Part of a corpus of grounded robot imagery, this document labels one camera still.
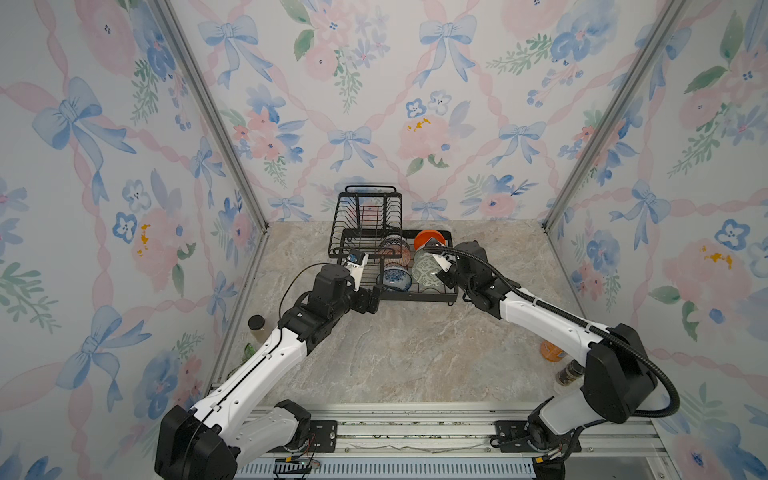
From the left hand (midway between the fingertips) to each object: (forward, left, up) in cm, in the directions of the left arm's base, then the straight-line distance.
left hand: (368, 278), depth 78 cm
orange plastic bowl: (+28, -18, -14) cm, 36 cm away
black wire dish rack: (+35, +4, -12) cm, 38 cm away
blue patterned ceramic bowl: (+13, -8, -19) cm, 24 cm away
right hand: (+11, -22, -2) cm, 25 cm away
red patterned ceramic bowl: (+6, -7, +2) cm, 10 cm away
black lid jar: (-6, +32, -13) cm, 35 cm away
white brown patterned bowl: (+27, -7, -14) cm, 31 cm away
